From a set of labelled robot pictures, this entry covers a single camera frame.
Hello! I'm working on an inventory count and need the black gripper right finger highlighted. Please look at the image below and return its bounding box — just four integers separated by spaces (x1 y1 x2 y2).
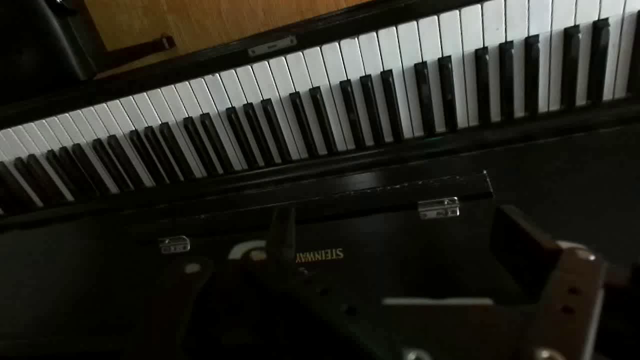
490 205 562 300

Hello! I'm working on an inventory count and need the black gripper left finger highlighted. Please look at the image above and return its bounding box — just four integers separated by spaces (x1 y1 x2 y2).
266 209 295 265

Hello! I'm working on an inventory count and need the black upright piano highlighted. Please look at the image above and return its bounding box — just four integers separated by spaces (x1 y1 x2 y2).
0 0 640 360

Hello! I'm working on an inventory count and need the dark piano bench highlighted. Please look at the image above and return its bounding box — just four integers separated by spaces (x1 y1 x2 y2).
0 0 175 92

